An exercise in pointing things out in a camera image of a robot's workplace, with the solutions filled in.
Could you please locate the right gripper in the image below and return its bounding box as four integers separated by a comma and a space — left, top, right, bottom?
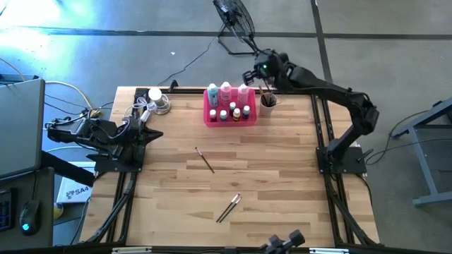
241, 48, 291, 94

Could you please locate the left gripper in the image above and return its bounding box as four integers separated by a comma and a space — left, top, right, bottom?
119, 117, 165, 152

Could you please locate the large pink paint bottle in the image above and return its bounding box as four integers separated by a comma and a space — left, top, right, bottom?
237, 83, 249, 108
220, 81, 233, 107

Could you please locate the large teal paint bottle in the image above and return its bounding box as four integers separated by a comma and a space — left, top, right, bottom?
206, 83, 220, 109

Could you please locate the beige paper cup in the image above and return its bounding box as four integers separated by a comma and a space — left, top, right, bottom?
258, 92, 279, 117

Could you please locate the pink plastic tray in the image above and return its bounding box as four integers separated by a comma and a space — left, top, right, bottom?
203, 87, 258, 128

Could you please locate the black floor fan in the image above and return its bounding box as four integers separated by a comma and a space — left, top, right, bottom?
213, 0, 261, 56

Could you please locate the white printed box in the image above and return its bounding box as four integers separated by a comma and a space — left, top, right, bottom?
56, 178, 93, 205

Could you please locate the dark grey desk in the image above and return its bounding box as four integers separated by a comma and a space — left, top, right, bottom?
0, 167, 56, 248

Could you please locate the black computer mouse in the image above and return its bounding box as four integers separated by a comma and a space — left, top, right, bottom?
19, 200, 42, 236

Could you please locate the black keyboard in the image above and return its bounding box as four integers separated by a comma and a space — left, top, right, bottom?
0, 190, 15, 232

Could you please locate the grey metal table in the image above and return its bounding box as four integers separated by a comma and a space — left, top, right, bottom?
390, 97, 452, 207

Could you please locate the white cable with plug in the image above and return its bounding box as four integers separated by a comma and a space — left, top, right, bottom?
125, 95, 158, 123

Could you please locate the black fan cable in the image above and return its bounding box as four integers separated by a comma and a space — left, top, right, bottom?
157, 35, 218, 86

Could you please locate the yellow cable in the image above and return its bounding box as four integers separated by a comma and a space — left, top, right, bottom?
42, 80, 93, 119

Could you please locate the white strip on frame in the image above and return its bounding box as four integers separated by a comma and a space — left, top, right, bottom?
309, 248, 350, 254
112, 247, 153, 254

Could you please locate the black floor cable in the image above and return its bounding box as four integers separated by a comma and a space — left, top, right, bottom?
363, 104, 452, 166

